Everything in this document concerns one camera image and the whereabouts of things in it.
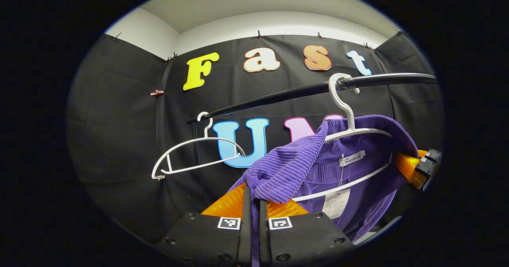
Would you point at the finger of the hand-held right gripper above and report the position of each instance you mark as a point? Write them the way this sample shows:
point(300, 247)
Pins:
point(434, 155)
point(423, 173)

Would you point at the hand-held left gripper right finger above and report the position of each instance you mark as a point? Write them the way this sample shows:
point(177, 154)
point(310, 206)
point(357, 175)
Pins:
point(306, 235)

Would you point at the black clothes rack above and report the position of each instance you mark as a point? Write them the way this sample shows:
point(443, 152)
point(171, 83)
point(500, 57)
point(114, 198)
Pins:
point(278, 95)

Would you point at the pink clip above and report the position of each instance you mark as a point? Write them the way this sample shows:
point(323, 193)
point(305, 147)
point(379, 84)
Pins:
point(157, 92)

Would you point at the small white clothes hanger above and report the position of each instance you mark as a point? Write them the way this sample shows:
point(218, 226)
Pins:
point(206, 130)

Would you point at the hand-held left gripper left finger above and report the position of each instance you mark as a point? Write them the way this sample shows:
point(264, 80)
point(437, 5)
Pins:
point(206, 235)

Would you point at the black backdrop cloth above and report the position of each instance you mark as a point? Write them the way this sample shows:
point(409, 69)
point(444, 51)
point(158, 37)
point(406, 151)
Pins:
point(119, 140)

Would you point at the large white clothes hanger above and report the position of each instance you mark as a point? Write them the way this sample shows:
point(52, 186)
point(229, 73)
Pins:
point(352, 122)

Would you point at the row of black clips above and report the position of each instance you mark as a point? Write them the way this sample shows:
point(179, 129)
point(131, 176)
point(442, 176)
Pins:
point(259, 34)

